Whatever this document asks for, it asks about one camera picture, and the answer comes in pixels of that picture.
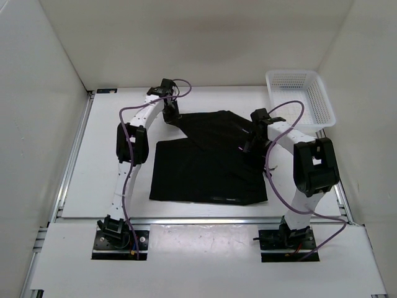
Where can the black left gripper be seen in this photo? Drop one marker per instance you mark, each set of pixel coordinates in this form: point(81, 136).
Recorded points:
point(171, 119)

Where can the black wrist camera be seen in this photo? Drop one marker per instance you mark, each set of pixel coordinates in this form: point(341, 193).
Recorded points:
point(260, 115)
point(167, 86)

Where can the small black corner label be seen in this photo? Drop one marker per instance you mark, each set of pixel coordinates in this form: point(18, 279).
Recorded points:
point(106, 90)

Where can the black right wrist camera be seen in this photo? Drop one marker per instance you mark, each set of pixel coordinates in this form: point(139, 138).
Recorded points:
point(260, 115)

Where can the white perforated plastic basket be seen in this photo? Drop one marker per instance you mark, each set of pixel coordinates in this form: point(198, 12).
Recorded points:
point(305, 96)

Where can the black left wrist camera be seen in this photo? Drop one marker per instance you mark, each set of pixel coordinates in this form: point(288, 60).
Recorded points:
point(167, 86)

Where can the aluminium table edge rail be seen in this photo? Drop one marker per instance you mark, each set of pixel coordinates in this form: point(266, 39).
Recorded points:
point(194, 220)

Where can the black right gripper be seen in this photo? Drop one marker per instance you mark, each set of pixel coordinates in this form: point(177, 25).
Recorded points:
point(249, 146)

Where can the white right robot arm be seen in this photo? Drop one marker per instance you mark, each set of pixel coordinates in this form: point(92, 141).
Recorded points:
point(315, 169)

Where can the black shorts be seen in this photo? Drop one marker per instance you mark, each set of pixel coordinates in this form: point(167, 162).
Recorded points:
point(209, 164)

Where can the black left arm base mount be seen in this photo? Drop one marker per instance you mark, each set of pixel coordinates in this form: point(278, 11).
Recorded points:
point(115, 241)

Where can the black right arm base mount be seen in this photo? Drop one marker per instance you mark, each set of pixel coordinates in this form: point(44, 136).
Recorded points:
point(283, 245)

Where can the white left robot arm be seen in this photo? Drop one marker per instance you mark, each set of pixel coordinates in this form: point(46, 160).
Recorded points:
point(132, 146)

